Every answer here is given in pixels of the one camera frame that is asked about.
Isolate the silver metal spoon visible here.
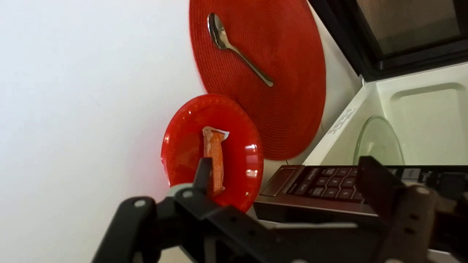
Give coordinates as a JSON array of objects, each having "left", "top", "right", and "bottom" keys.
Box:
[{"left": 206, "top": 12, "right": 276, "bottom": 89}]

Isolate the round red woven placemat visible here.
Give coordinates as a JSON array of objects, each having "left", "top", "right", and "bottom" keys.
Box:
[{"left": 189, "top": 0, "right": 328, "bottom": 162}]

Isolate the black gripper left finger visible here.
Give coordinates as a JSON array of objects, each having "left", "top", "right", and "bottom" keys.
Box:
[{"left": 92, "top": 155, "right": 294, "bottom": 263}]

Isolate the black microwave door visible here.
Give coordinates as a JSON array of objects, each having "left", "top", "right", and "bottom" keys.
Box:
[{"left": 308, "top": 0, "right": 468, "bottom": 83}]

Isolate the white microwave oven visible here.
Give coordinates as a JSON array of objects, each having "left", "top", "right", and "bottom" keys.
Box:
[{"left": 253, "top": 60, "right": 468, "bottom": 254}]

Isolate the red plastic bowl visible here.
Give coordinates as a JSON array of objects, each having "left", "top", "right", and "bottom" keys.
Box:
[{"left": 159, "top": 94, "right": 266, "bottom": 215}]

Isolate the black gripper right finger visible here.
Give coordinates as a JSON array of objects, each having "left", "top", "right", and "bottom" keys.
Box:
[{"left": 354, "top": 153, "right": 439, "bottom": 263}]

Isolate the glass microwave turntable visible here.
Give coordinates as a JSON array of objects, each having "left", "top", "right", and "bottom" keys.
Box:
[{"left": 352, "top": 115, "right": 406, "bottom": 167}]

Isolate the orange snack piece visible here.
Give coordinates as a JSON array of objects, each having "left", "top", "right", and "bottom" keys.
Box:
[{"left": 200, "top": 124, "right": 231, "bottom": 197}]

